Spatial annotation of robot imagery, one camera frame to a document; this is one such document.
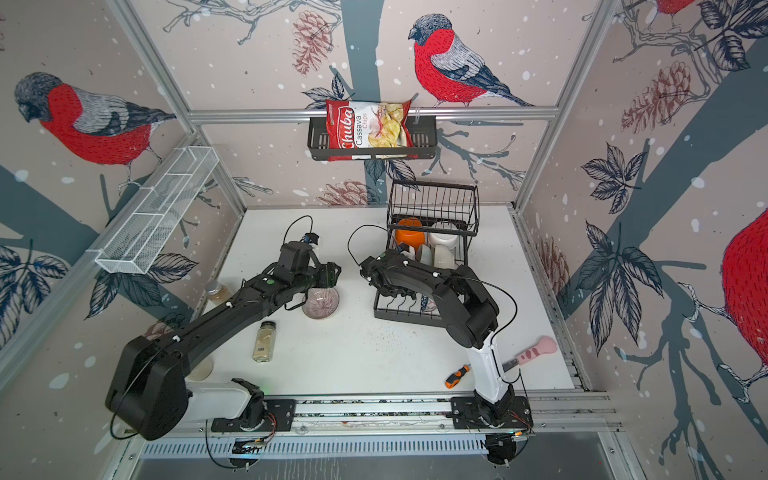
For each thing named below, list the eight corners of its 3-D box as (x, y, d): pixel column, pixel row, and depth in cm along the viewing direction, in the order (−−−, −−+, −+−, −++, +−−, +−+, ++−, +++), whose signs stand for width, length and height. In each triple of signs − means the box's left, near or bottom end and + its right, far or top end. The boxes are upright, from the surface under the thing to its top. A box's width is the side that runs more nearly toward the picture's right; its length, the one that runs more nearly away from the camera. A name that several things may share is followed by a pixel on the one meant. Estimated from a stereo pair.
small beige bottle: (254, 362, 83) (249, 358, 80) (265, 325, 90) (261, 320, 87) (270, 362, 83) (266, 358, 80) (280, 325, 90) (276, 320, 87)
